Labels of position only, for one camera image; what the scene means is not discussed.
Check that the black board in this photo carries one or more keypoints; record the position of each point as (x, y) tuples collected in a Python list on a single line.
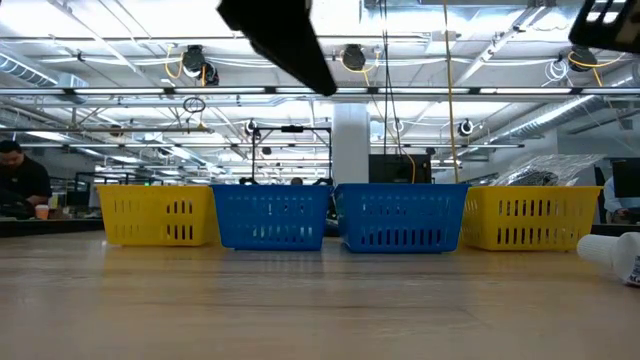
[(395, 170)]

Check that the white structural column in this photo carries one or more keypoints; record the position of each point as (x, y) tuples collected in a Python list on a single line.
[(350, 150)]

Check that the person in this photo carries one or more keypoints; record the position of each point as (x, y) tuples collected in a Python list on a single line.
[(612, 200), (25, 180)]

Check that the black frame rig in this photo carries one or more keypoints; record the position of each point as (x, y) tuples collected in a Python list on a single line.
[(291, 128)]

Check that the silver ceiling duct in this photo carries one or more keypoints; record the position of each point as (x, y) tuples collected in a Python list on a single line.
[(550, 117), (25, 70)]

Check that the orange paper cup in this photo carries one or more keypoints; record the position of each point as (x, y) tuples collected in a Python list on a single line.
[(42, 212)]

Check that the small white toothpaste tube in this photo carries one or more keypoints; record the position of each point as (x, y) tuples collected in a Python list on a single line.
[(600, 249)]

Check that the yellow plastic basket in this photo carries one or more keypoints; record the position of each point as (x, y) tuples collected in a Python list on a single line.
[(480, 200), (140, 215)]

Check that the black table frame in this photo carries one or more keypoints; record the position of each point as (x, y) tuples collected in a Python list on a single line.
[(50, 227)]

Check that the long ceiling light bar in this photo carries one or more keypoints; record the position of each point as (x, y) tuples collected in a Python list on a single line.
[(125, 91)]

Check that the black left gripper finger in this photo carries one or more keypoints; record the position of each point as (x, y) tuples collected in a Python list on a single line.
[(280, 35)]

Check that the blue plastic basket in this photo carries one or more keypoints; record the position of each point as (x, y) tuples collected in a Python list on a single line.
[(225, 200), (400, 192)]

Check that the black monitor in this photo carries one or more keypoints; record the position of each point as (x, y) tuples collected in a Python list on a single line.
[(627, 177)]

